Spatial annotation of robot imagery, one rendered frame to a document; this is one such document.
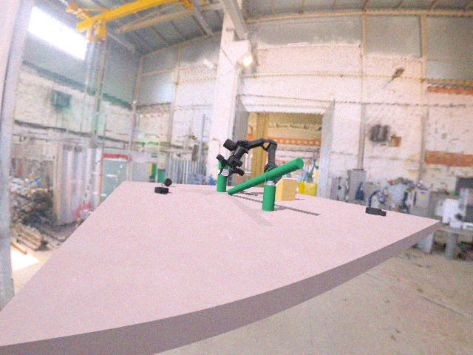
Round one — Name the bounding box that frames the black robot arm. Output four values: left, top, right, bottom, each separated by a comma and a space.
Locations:
223, 138, 278, 173

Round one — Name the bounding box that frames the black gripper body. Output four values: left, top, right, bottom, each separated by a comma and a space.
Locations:
216, 153, 245, 176

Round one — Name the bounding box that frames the pale grey cup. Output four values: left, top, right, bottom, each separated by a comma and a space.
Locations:
217, 169, 229, 176

